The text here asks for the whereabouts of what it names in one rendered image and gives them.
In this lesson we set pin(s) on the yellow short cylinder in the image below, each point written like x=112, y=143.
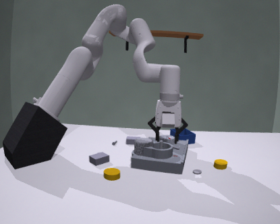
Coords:
x=112, y=174
x=220, y=164

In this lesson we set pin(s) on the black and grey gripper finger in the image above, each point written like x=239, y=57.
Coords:
x=156, y=129
x=178, y=131

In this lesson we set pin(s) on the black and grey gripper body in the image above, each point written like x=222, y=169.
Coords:
x=168, y=106

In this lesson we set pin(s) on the grey gear with red arrow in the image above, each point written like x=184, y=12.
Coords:
x=167, y=138

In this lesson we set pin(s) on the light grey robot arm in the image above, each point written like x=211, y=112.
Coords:
x=80, y=62

